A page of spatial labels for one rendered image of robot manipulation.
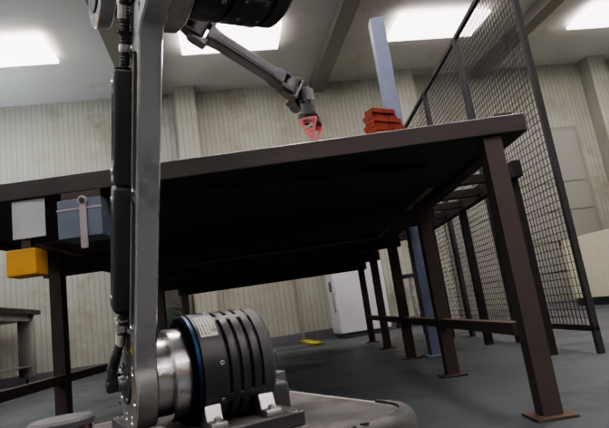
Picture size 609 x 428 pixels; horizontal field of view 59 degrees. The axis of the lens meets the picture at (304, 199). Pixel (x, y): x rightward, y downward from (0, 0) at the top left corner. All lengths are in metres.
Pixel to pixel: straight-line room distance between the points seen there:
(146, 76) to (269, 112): 7.59
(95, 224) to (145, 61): 1.09
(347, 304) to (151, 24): 6.42
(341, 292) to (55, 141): 4.50
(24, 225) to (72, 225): 0.16
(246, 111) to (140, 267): 7.57
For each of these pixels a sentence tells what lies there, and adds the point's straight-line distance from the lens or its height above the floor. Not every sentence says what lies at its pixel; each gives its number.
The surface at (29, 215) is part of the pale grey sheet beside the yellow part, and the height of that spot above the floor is 0.80.
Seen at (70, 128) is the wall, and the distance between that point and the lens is 8.46.
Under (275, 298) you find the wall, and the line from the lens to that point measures 7.71.
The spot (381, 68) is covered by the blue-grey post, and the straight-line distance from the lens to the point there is 4.02.
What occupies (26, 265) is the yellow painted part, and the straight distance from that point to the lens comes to 1.82.
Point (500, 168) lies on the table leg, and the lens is 1.82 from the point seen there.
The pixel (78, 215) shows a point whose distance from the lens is 1.78.
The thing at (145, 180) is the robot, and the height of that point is 0.59.
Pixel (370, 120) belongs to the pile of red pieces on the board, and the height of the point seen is 1.26.
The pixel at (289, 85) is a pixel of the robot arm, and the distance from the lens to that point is 2.02.
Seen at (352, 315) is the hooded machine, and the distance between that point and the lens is 7.01.
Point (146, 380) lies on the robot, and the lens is 0.80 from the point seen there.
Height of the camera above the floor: 0.40
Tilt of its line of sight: 12 degrees up
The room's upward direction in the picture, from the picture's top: 8 degrees counter-clockwise
